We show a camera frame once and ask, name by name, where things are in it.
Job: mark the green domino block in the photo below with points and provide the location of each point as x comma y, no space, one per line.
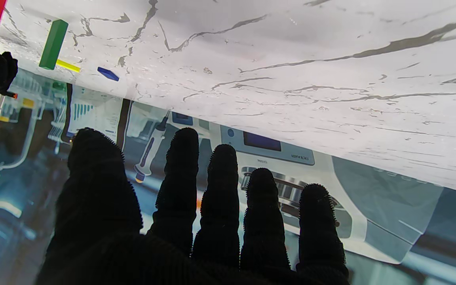
54,43

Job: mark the printed laboratory backdrop banner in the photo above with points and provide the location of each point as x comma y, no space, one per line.
390,213

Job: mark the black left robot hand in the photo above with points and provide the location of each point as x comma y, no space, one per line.
101,221

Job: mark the yellow domino block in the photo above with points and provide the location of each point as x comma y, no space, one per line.
69,66

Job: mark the blue domino block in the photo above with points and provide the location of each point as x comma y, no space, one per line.
108,74

